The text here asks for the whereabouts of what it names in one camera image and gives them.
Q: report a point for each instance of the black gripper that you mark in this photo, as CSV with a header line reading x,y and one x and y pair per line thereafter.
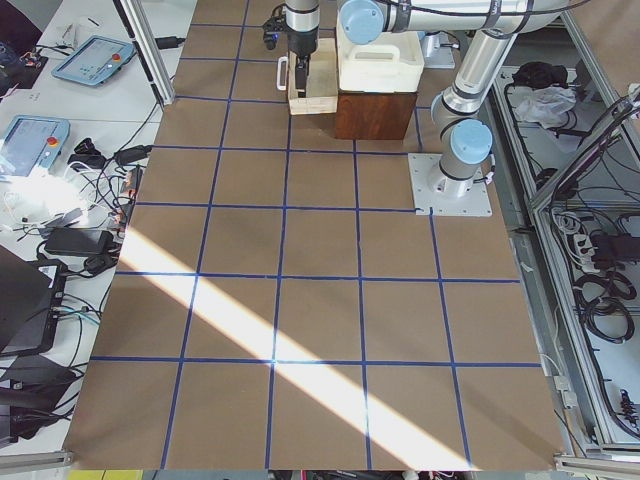
x,y
301,44

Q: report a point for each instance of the wooden drawer with white handle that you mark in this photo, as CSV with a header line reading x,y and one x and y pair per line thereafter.
x,y
322,82

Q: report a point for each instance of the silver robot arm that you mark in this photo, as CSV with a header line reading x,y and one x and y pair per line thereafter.
x,y
495,25

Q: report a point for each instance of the dark brown wooden cabinet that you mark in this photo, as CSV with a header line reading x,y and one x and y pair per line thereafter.
x,y
373,116

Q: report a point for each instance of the white plastic bin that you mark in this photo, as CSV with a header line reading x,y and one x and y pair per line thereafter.
x,y
393,63

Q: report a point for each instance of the blue teach pendant far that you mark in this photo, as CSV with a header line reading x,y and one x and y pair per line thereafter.
x,y
95,61

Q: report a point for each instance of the blue teach pendant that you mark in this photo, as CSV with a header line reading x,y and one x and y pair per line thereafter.
x,y
95,61
31,143

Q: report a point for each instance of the black cloth bundle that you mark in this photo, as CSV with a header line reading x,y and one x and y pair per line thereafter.
x,y
541,75

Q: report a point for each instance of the white crumpled cloth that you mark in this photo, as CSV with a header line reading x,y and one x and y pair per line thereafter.
x,y
548,107

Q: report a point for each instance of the blue teach pendant near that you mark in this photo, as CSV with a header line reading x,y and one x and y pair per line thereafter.
x,y
31,143

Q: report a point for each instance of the black power brick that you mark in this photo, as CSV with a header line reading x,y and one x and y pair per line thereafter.
x,y
77,242

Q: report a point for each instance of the black laptop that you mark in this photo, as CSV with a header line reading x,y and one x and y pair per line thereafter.
x,y
31,292

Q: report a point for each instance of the aluminium frame post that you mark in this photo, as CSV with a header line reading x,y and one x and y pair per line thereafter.
x,y
136,24

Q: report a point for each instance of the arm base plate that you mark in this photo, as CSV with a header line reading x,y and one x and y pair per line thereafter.
x,y
436,194

